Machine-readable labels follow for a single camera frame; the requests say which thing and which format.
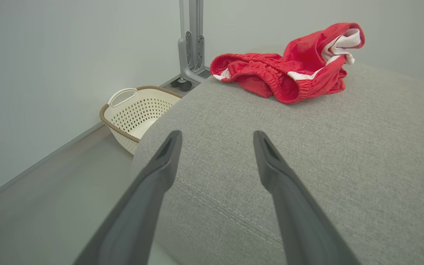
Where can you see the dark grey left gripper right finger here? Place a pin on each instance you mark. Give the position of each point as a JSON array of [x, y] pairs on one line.
[[293, 209]]

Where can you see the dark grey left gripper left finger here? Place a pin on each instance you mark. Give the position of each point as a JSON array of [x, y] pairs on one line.
[[138, 206]]

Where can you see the red shorts with white stripes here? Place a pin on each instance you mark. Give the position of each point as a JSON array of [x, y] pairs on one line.
[[296, 70]]

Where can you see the grey fabric cushion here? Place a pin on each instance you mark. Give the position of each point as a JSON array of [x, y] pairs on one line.
[[326, 165]]

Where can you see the cream perforated laundry basket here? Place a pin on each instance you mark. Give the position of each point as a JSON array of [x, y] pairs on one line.
[[134, 114]]

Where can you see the black caster wheel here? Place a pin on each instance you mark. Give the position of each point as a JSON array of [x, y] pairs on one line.
[[183, 84]]

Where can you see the grey metal frame stand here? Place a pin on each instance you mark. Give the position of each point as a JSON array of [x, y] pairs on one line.
[[191, 40]]

